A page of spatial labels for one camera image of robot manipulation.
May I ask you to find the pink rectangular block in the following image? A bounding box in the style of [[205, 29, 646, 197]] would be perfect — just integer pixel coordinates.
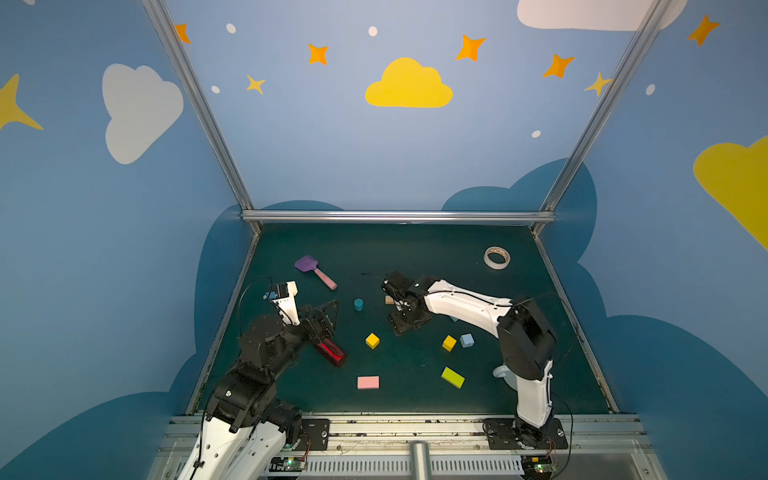
[[357, 376, 380, 390]]

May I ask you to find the lime green rectangular block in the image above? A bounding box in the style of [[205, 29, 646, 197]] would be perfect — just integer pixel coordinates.
[[441, 367, 465, 389]]

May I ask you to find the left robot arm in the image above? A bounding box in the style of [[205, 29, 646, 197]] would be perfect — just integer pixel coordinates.
[[179, 300, 344, 479]]

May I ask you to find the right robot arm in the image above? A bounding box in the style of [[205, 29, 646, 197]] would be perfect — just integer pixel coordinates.
[[382, 271, 557, 430]]

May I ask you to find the yellow cube block left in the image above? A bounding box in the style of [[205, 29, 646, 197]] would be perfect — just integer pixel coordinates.
[[365, 333, 380, 349]]

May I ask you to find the yellow cube block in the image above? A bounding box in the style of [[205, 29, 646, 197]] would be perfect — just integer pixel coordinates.
[[442, 335, 457, 352], [365, 333, 380, 349]]

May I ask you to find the yellow cube block right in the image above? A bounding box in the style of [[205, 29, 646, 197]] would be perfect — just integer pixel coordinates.
[[442, 335, 457, 352]]

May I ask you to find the light blue cube block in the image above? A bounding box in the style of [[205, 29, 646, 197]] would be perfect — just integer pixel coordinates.
[[460, 334, 474, 348]]

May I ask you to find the white tape roll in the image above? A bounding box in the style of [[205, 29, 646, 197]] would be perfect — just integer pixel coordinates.
[[483, 246, 511, 270]]

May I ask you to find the light blue mug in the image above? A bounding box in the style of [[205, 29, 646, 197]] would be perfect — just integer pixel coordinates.
[[492, 365, 517, 391]]

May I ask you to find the left circuit board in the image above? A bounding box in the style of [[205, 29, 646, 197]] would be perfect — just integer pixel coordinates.
[[266, 457, 307, 476]]

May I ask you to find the circuit board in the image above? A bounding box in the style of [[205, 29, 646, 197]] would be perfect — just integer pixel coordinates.
[[520, 456, 555, 480], [266, 457, 307, 476]]

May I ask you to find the right circuit board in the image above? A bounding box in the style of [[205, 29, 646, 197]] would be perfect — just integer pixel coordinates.
[[520, 456, 555, 480]]

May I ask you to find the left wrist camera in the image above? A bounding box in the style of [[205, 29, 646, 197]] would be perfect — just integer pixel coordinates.
[[264, 281, 300, 326]]

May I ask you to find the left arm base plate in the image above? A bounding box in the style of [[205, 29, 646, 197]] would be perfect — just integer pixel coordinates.
[[293, 418, 330, 452]]

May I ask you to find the aluminium cage frame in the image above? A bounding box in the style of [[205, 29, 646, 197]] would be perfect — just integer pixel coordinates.
[[140, 0, 673, 238]]

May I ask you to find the grey camera pole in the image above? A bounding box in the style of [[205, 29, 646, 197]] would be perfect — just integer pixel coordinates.
[[410, 441, 432, 480]]

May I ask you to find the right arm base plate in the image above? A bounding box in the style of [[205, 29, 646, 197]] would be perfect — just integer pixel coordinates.
[[482, 417, 568, 451]]

